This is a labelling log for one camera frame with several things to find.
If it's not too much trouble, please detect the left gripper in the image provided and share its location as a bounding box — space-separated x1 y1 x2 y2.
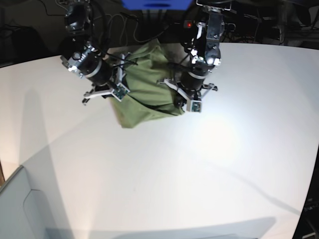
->
157 72 218 110

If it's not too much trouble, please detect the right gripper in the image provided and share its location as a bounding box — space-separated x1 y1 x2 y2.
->
82 53 129 104

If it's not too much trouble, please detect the green T-shirt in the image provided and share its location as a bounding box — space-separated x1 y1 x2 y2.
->
110 40 184 128

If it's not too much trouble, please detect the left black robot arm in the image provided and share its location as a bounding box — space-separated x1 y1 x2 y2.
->
158 0 232 113

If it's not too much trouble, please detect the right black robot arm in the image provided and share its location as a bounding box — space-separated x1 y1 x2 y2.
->
60 0 134 105

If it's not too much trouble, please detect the blue box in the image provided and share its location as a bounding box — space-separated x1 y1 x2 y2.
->
122 0 192 10

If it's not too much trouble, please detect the black power strip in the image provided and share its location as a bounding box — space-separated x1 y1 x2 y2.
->
183 20 236 32

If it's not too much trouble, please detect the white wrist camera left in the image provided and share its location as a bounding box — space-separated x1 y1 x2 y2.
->
186 100 202 113

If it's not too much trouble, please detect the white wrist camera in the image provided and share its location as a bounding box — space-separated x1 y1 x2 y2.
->
112 83 130 102
186 100 202 113

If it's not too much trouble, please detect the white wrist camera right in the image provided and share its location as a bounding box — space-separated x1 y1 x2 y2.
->
112 83 130 102

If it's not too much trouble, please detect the grey looped cable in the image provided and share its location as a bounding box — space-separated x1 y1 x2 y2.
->
98 11 172 46

